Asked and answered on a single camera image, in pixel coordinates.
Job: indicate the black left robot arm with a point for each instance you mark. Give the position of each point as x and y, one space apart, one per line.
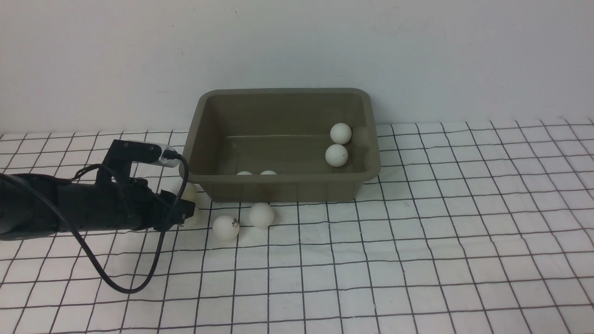
23 216

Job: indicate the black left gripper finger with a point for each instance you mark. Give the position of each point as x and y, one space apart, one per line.
168 200
165 224

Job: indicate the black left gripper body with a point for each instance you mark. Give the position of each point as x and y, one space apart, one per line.
100 207

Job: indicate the olive green plastic bin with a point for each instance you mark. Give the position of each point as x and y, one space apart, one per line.
285 130

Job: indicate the white black-grid tablecloth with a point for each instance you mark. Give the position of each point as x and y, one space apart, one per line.
470 228

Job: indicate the white ball with black logo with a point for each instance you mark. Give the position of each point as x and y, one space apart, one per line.
226 227

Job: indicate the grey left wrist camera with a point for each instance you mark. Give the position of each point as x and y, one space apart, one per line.
122 153

